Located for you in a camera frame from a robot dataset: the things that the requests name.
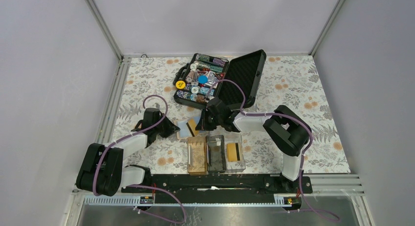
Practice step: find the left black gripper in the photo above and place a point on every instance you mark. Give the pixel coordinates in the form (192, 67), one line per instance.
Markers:
(171, 128)

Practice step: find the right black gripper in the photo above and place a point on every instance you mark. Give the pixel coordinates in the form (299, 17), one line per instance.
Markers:
(203, 124)

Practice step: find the gold card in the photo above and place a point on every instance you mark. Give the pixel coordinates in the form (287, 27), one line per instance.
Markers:
(191, 124)

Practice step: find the light blue card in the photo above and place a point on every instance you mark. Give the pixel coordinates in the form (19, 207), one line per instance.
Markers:
(184, 131)

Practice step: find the gold magnetic stripe cards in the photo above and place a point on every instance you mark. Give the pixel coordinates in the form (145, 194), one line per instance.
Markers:
(233, 152)

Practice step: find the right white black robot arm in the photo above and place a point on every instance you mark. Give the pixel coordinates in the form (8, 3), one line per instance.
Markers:
(289, 133)

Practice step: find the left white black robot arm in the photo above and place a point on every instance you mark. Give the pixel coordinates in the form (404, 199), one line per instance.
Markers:
(102, 171)

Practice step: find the amber transparent card holder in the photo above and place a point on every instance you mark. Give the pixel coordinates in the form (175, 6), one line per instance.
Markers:
(197, 158)

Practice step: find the smoky black card holder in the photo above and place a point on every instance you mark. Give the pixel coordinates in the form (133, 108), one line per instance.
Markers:
(216, 163)

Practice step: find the blue playing card deck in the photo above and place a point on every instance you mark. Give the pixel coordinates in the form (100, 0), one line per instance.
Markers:
(212, 78)

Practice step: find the clear transparent card holder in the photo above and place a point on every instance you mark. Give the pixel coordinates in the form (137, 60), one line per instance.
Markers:
(235, 162)

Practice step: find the yellow round poker chip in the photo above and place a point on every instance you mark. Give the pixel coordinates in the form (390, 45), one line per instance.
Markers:
(180, 84)

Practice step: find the blue round poker chip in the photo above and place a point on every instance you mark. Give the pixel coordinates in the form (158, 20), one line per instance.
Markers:
(202, 79)

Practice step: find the black poker chip case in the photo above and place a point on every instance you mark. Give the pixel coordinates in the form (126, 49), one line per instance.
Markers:
(238, 83)

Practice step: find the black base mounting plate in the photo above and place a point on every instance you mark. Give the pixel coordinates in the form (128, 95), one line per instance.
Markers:
(221, 188)

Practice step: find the floral patterned table mat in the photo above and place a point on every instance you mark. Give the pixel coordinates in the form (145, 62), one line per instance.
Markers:
(292, 81)

